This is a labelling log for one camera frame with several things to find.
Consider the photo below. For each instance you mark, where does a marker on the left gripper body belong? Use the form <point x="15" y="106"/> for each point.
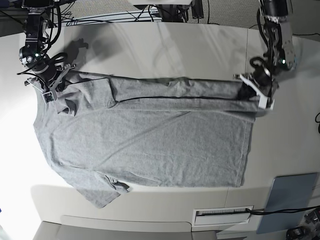
<point x="262" y="77"/>

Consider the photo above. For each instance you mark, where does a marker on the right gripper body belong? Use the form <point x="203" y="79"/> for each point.
<point x="47" y="72"/>

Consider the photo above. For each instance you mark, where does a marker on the grey T-shirt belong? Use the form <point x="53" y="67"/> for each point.
<point x="103" y="133"/>

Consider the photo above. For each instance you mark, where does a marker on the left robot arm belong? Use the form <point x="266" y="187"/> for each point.
<point x="276" y="32"/>

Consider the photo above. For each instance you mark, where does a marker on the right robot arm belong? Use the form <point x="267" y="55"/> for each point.
<point x="109" y="63"/>

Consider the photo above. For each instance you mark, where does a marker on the blue-grey flat panel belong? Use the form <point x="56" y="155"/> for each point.
<point x="287" y="192"/>

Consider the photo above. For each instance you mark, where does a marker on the central black stand base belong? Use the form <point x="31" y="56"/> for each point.
<point x="172" y="11"/>

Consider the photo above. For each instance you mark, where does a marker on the black device on floor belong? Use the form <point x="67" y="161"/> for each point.
<point x="296" y="233"/>

